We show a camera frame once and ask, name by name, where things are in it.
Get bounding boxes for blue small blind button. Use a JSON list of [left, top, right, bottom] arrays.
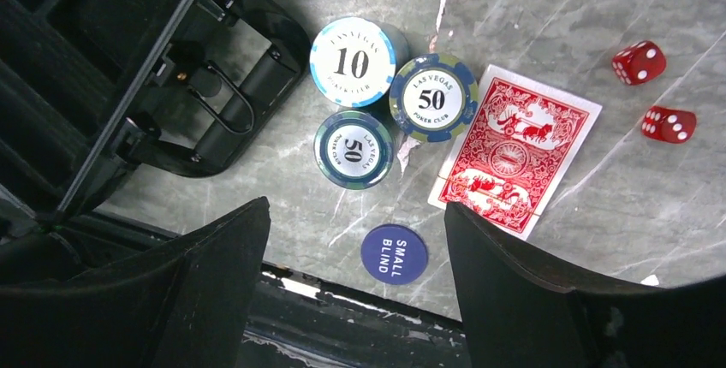
[[360, 223, 429, 285]]

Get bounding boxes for blue yellow chip stack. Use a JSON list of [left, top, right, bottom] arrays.
[[389, 53, 479, 143]]

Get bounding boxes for red playing card deck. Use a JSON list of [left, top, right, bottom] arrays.
[[428, 65, 602, 240]]

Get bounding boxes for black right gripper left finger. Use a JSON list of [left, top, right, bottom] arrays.
[[1, 197, 271, 367]]

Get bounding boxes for red die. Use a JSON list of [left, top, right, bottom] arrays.
[[640, 105, 697, 144], [611, 40, 667, 86]]

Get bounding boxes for green blue chip stack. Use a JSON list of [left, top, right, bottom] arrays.
[[313, 110, 399, 190]]

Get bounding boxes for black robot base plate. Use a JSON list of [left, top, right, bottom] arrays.
[[57, 212, 474, 368]]

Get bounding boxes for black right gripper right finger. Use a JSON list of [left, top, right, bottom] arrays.
[[444, 203, 725, 367]]

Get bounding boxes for black poker set case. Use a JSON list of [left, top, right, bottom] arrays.
[[0, 0, 312, 288]]

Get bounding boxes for white blue chip stack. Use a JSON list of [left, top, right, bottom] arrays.
[[309, 16, 410, 108]]

